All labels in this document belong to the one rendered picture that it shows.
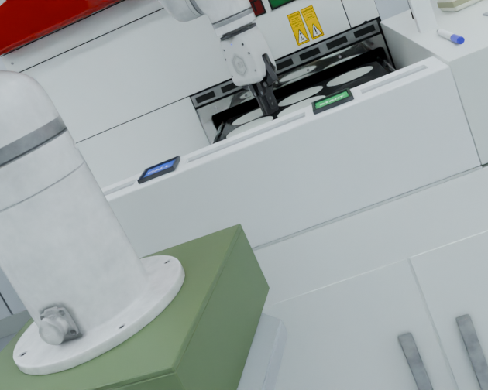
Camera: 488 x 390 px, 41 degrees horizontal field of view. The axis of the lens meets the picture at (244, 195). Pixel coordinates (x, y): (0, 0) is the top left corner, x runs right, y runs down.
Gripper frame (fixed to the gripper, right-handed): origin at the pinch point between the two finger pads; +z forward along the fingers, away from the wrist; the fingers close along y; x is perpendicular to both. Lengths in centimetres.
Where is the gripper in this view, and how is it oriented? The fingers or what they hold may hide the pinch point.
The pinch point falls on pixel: (267, 103)
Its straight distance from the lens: 131.5
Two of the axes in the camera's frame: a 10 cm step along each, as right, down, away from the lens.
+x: 7.3, -4.8, 4.8
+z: 3.9, 8.8, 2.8
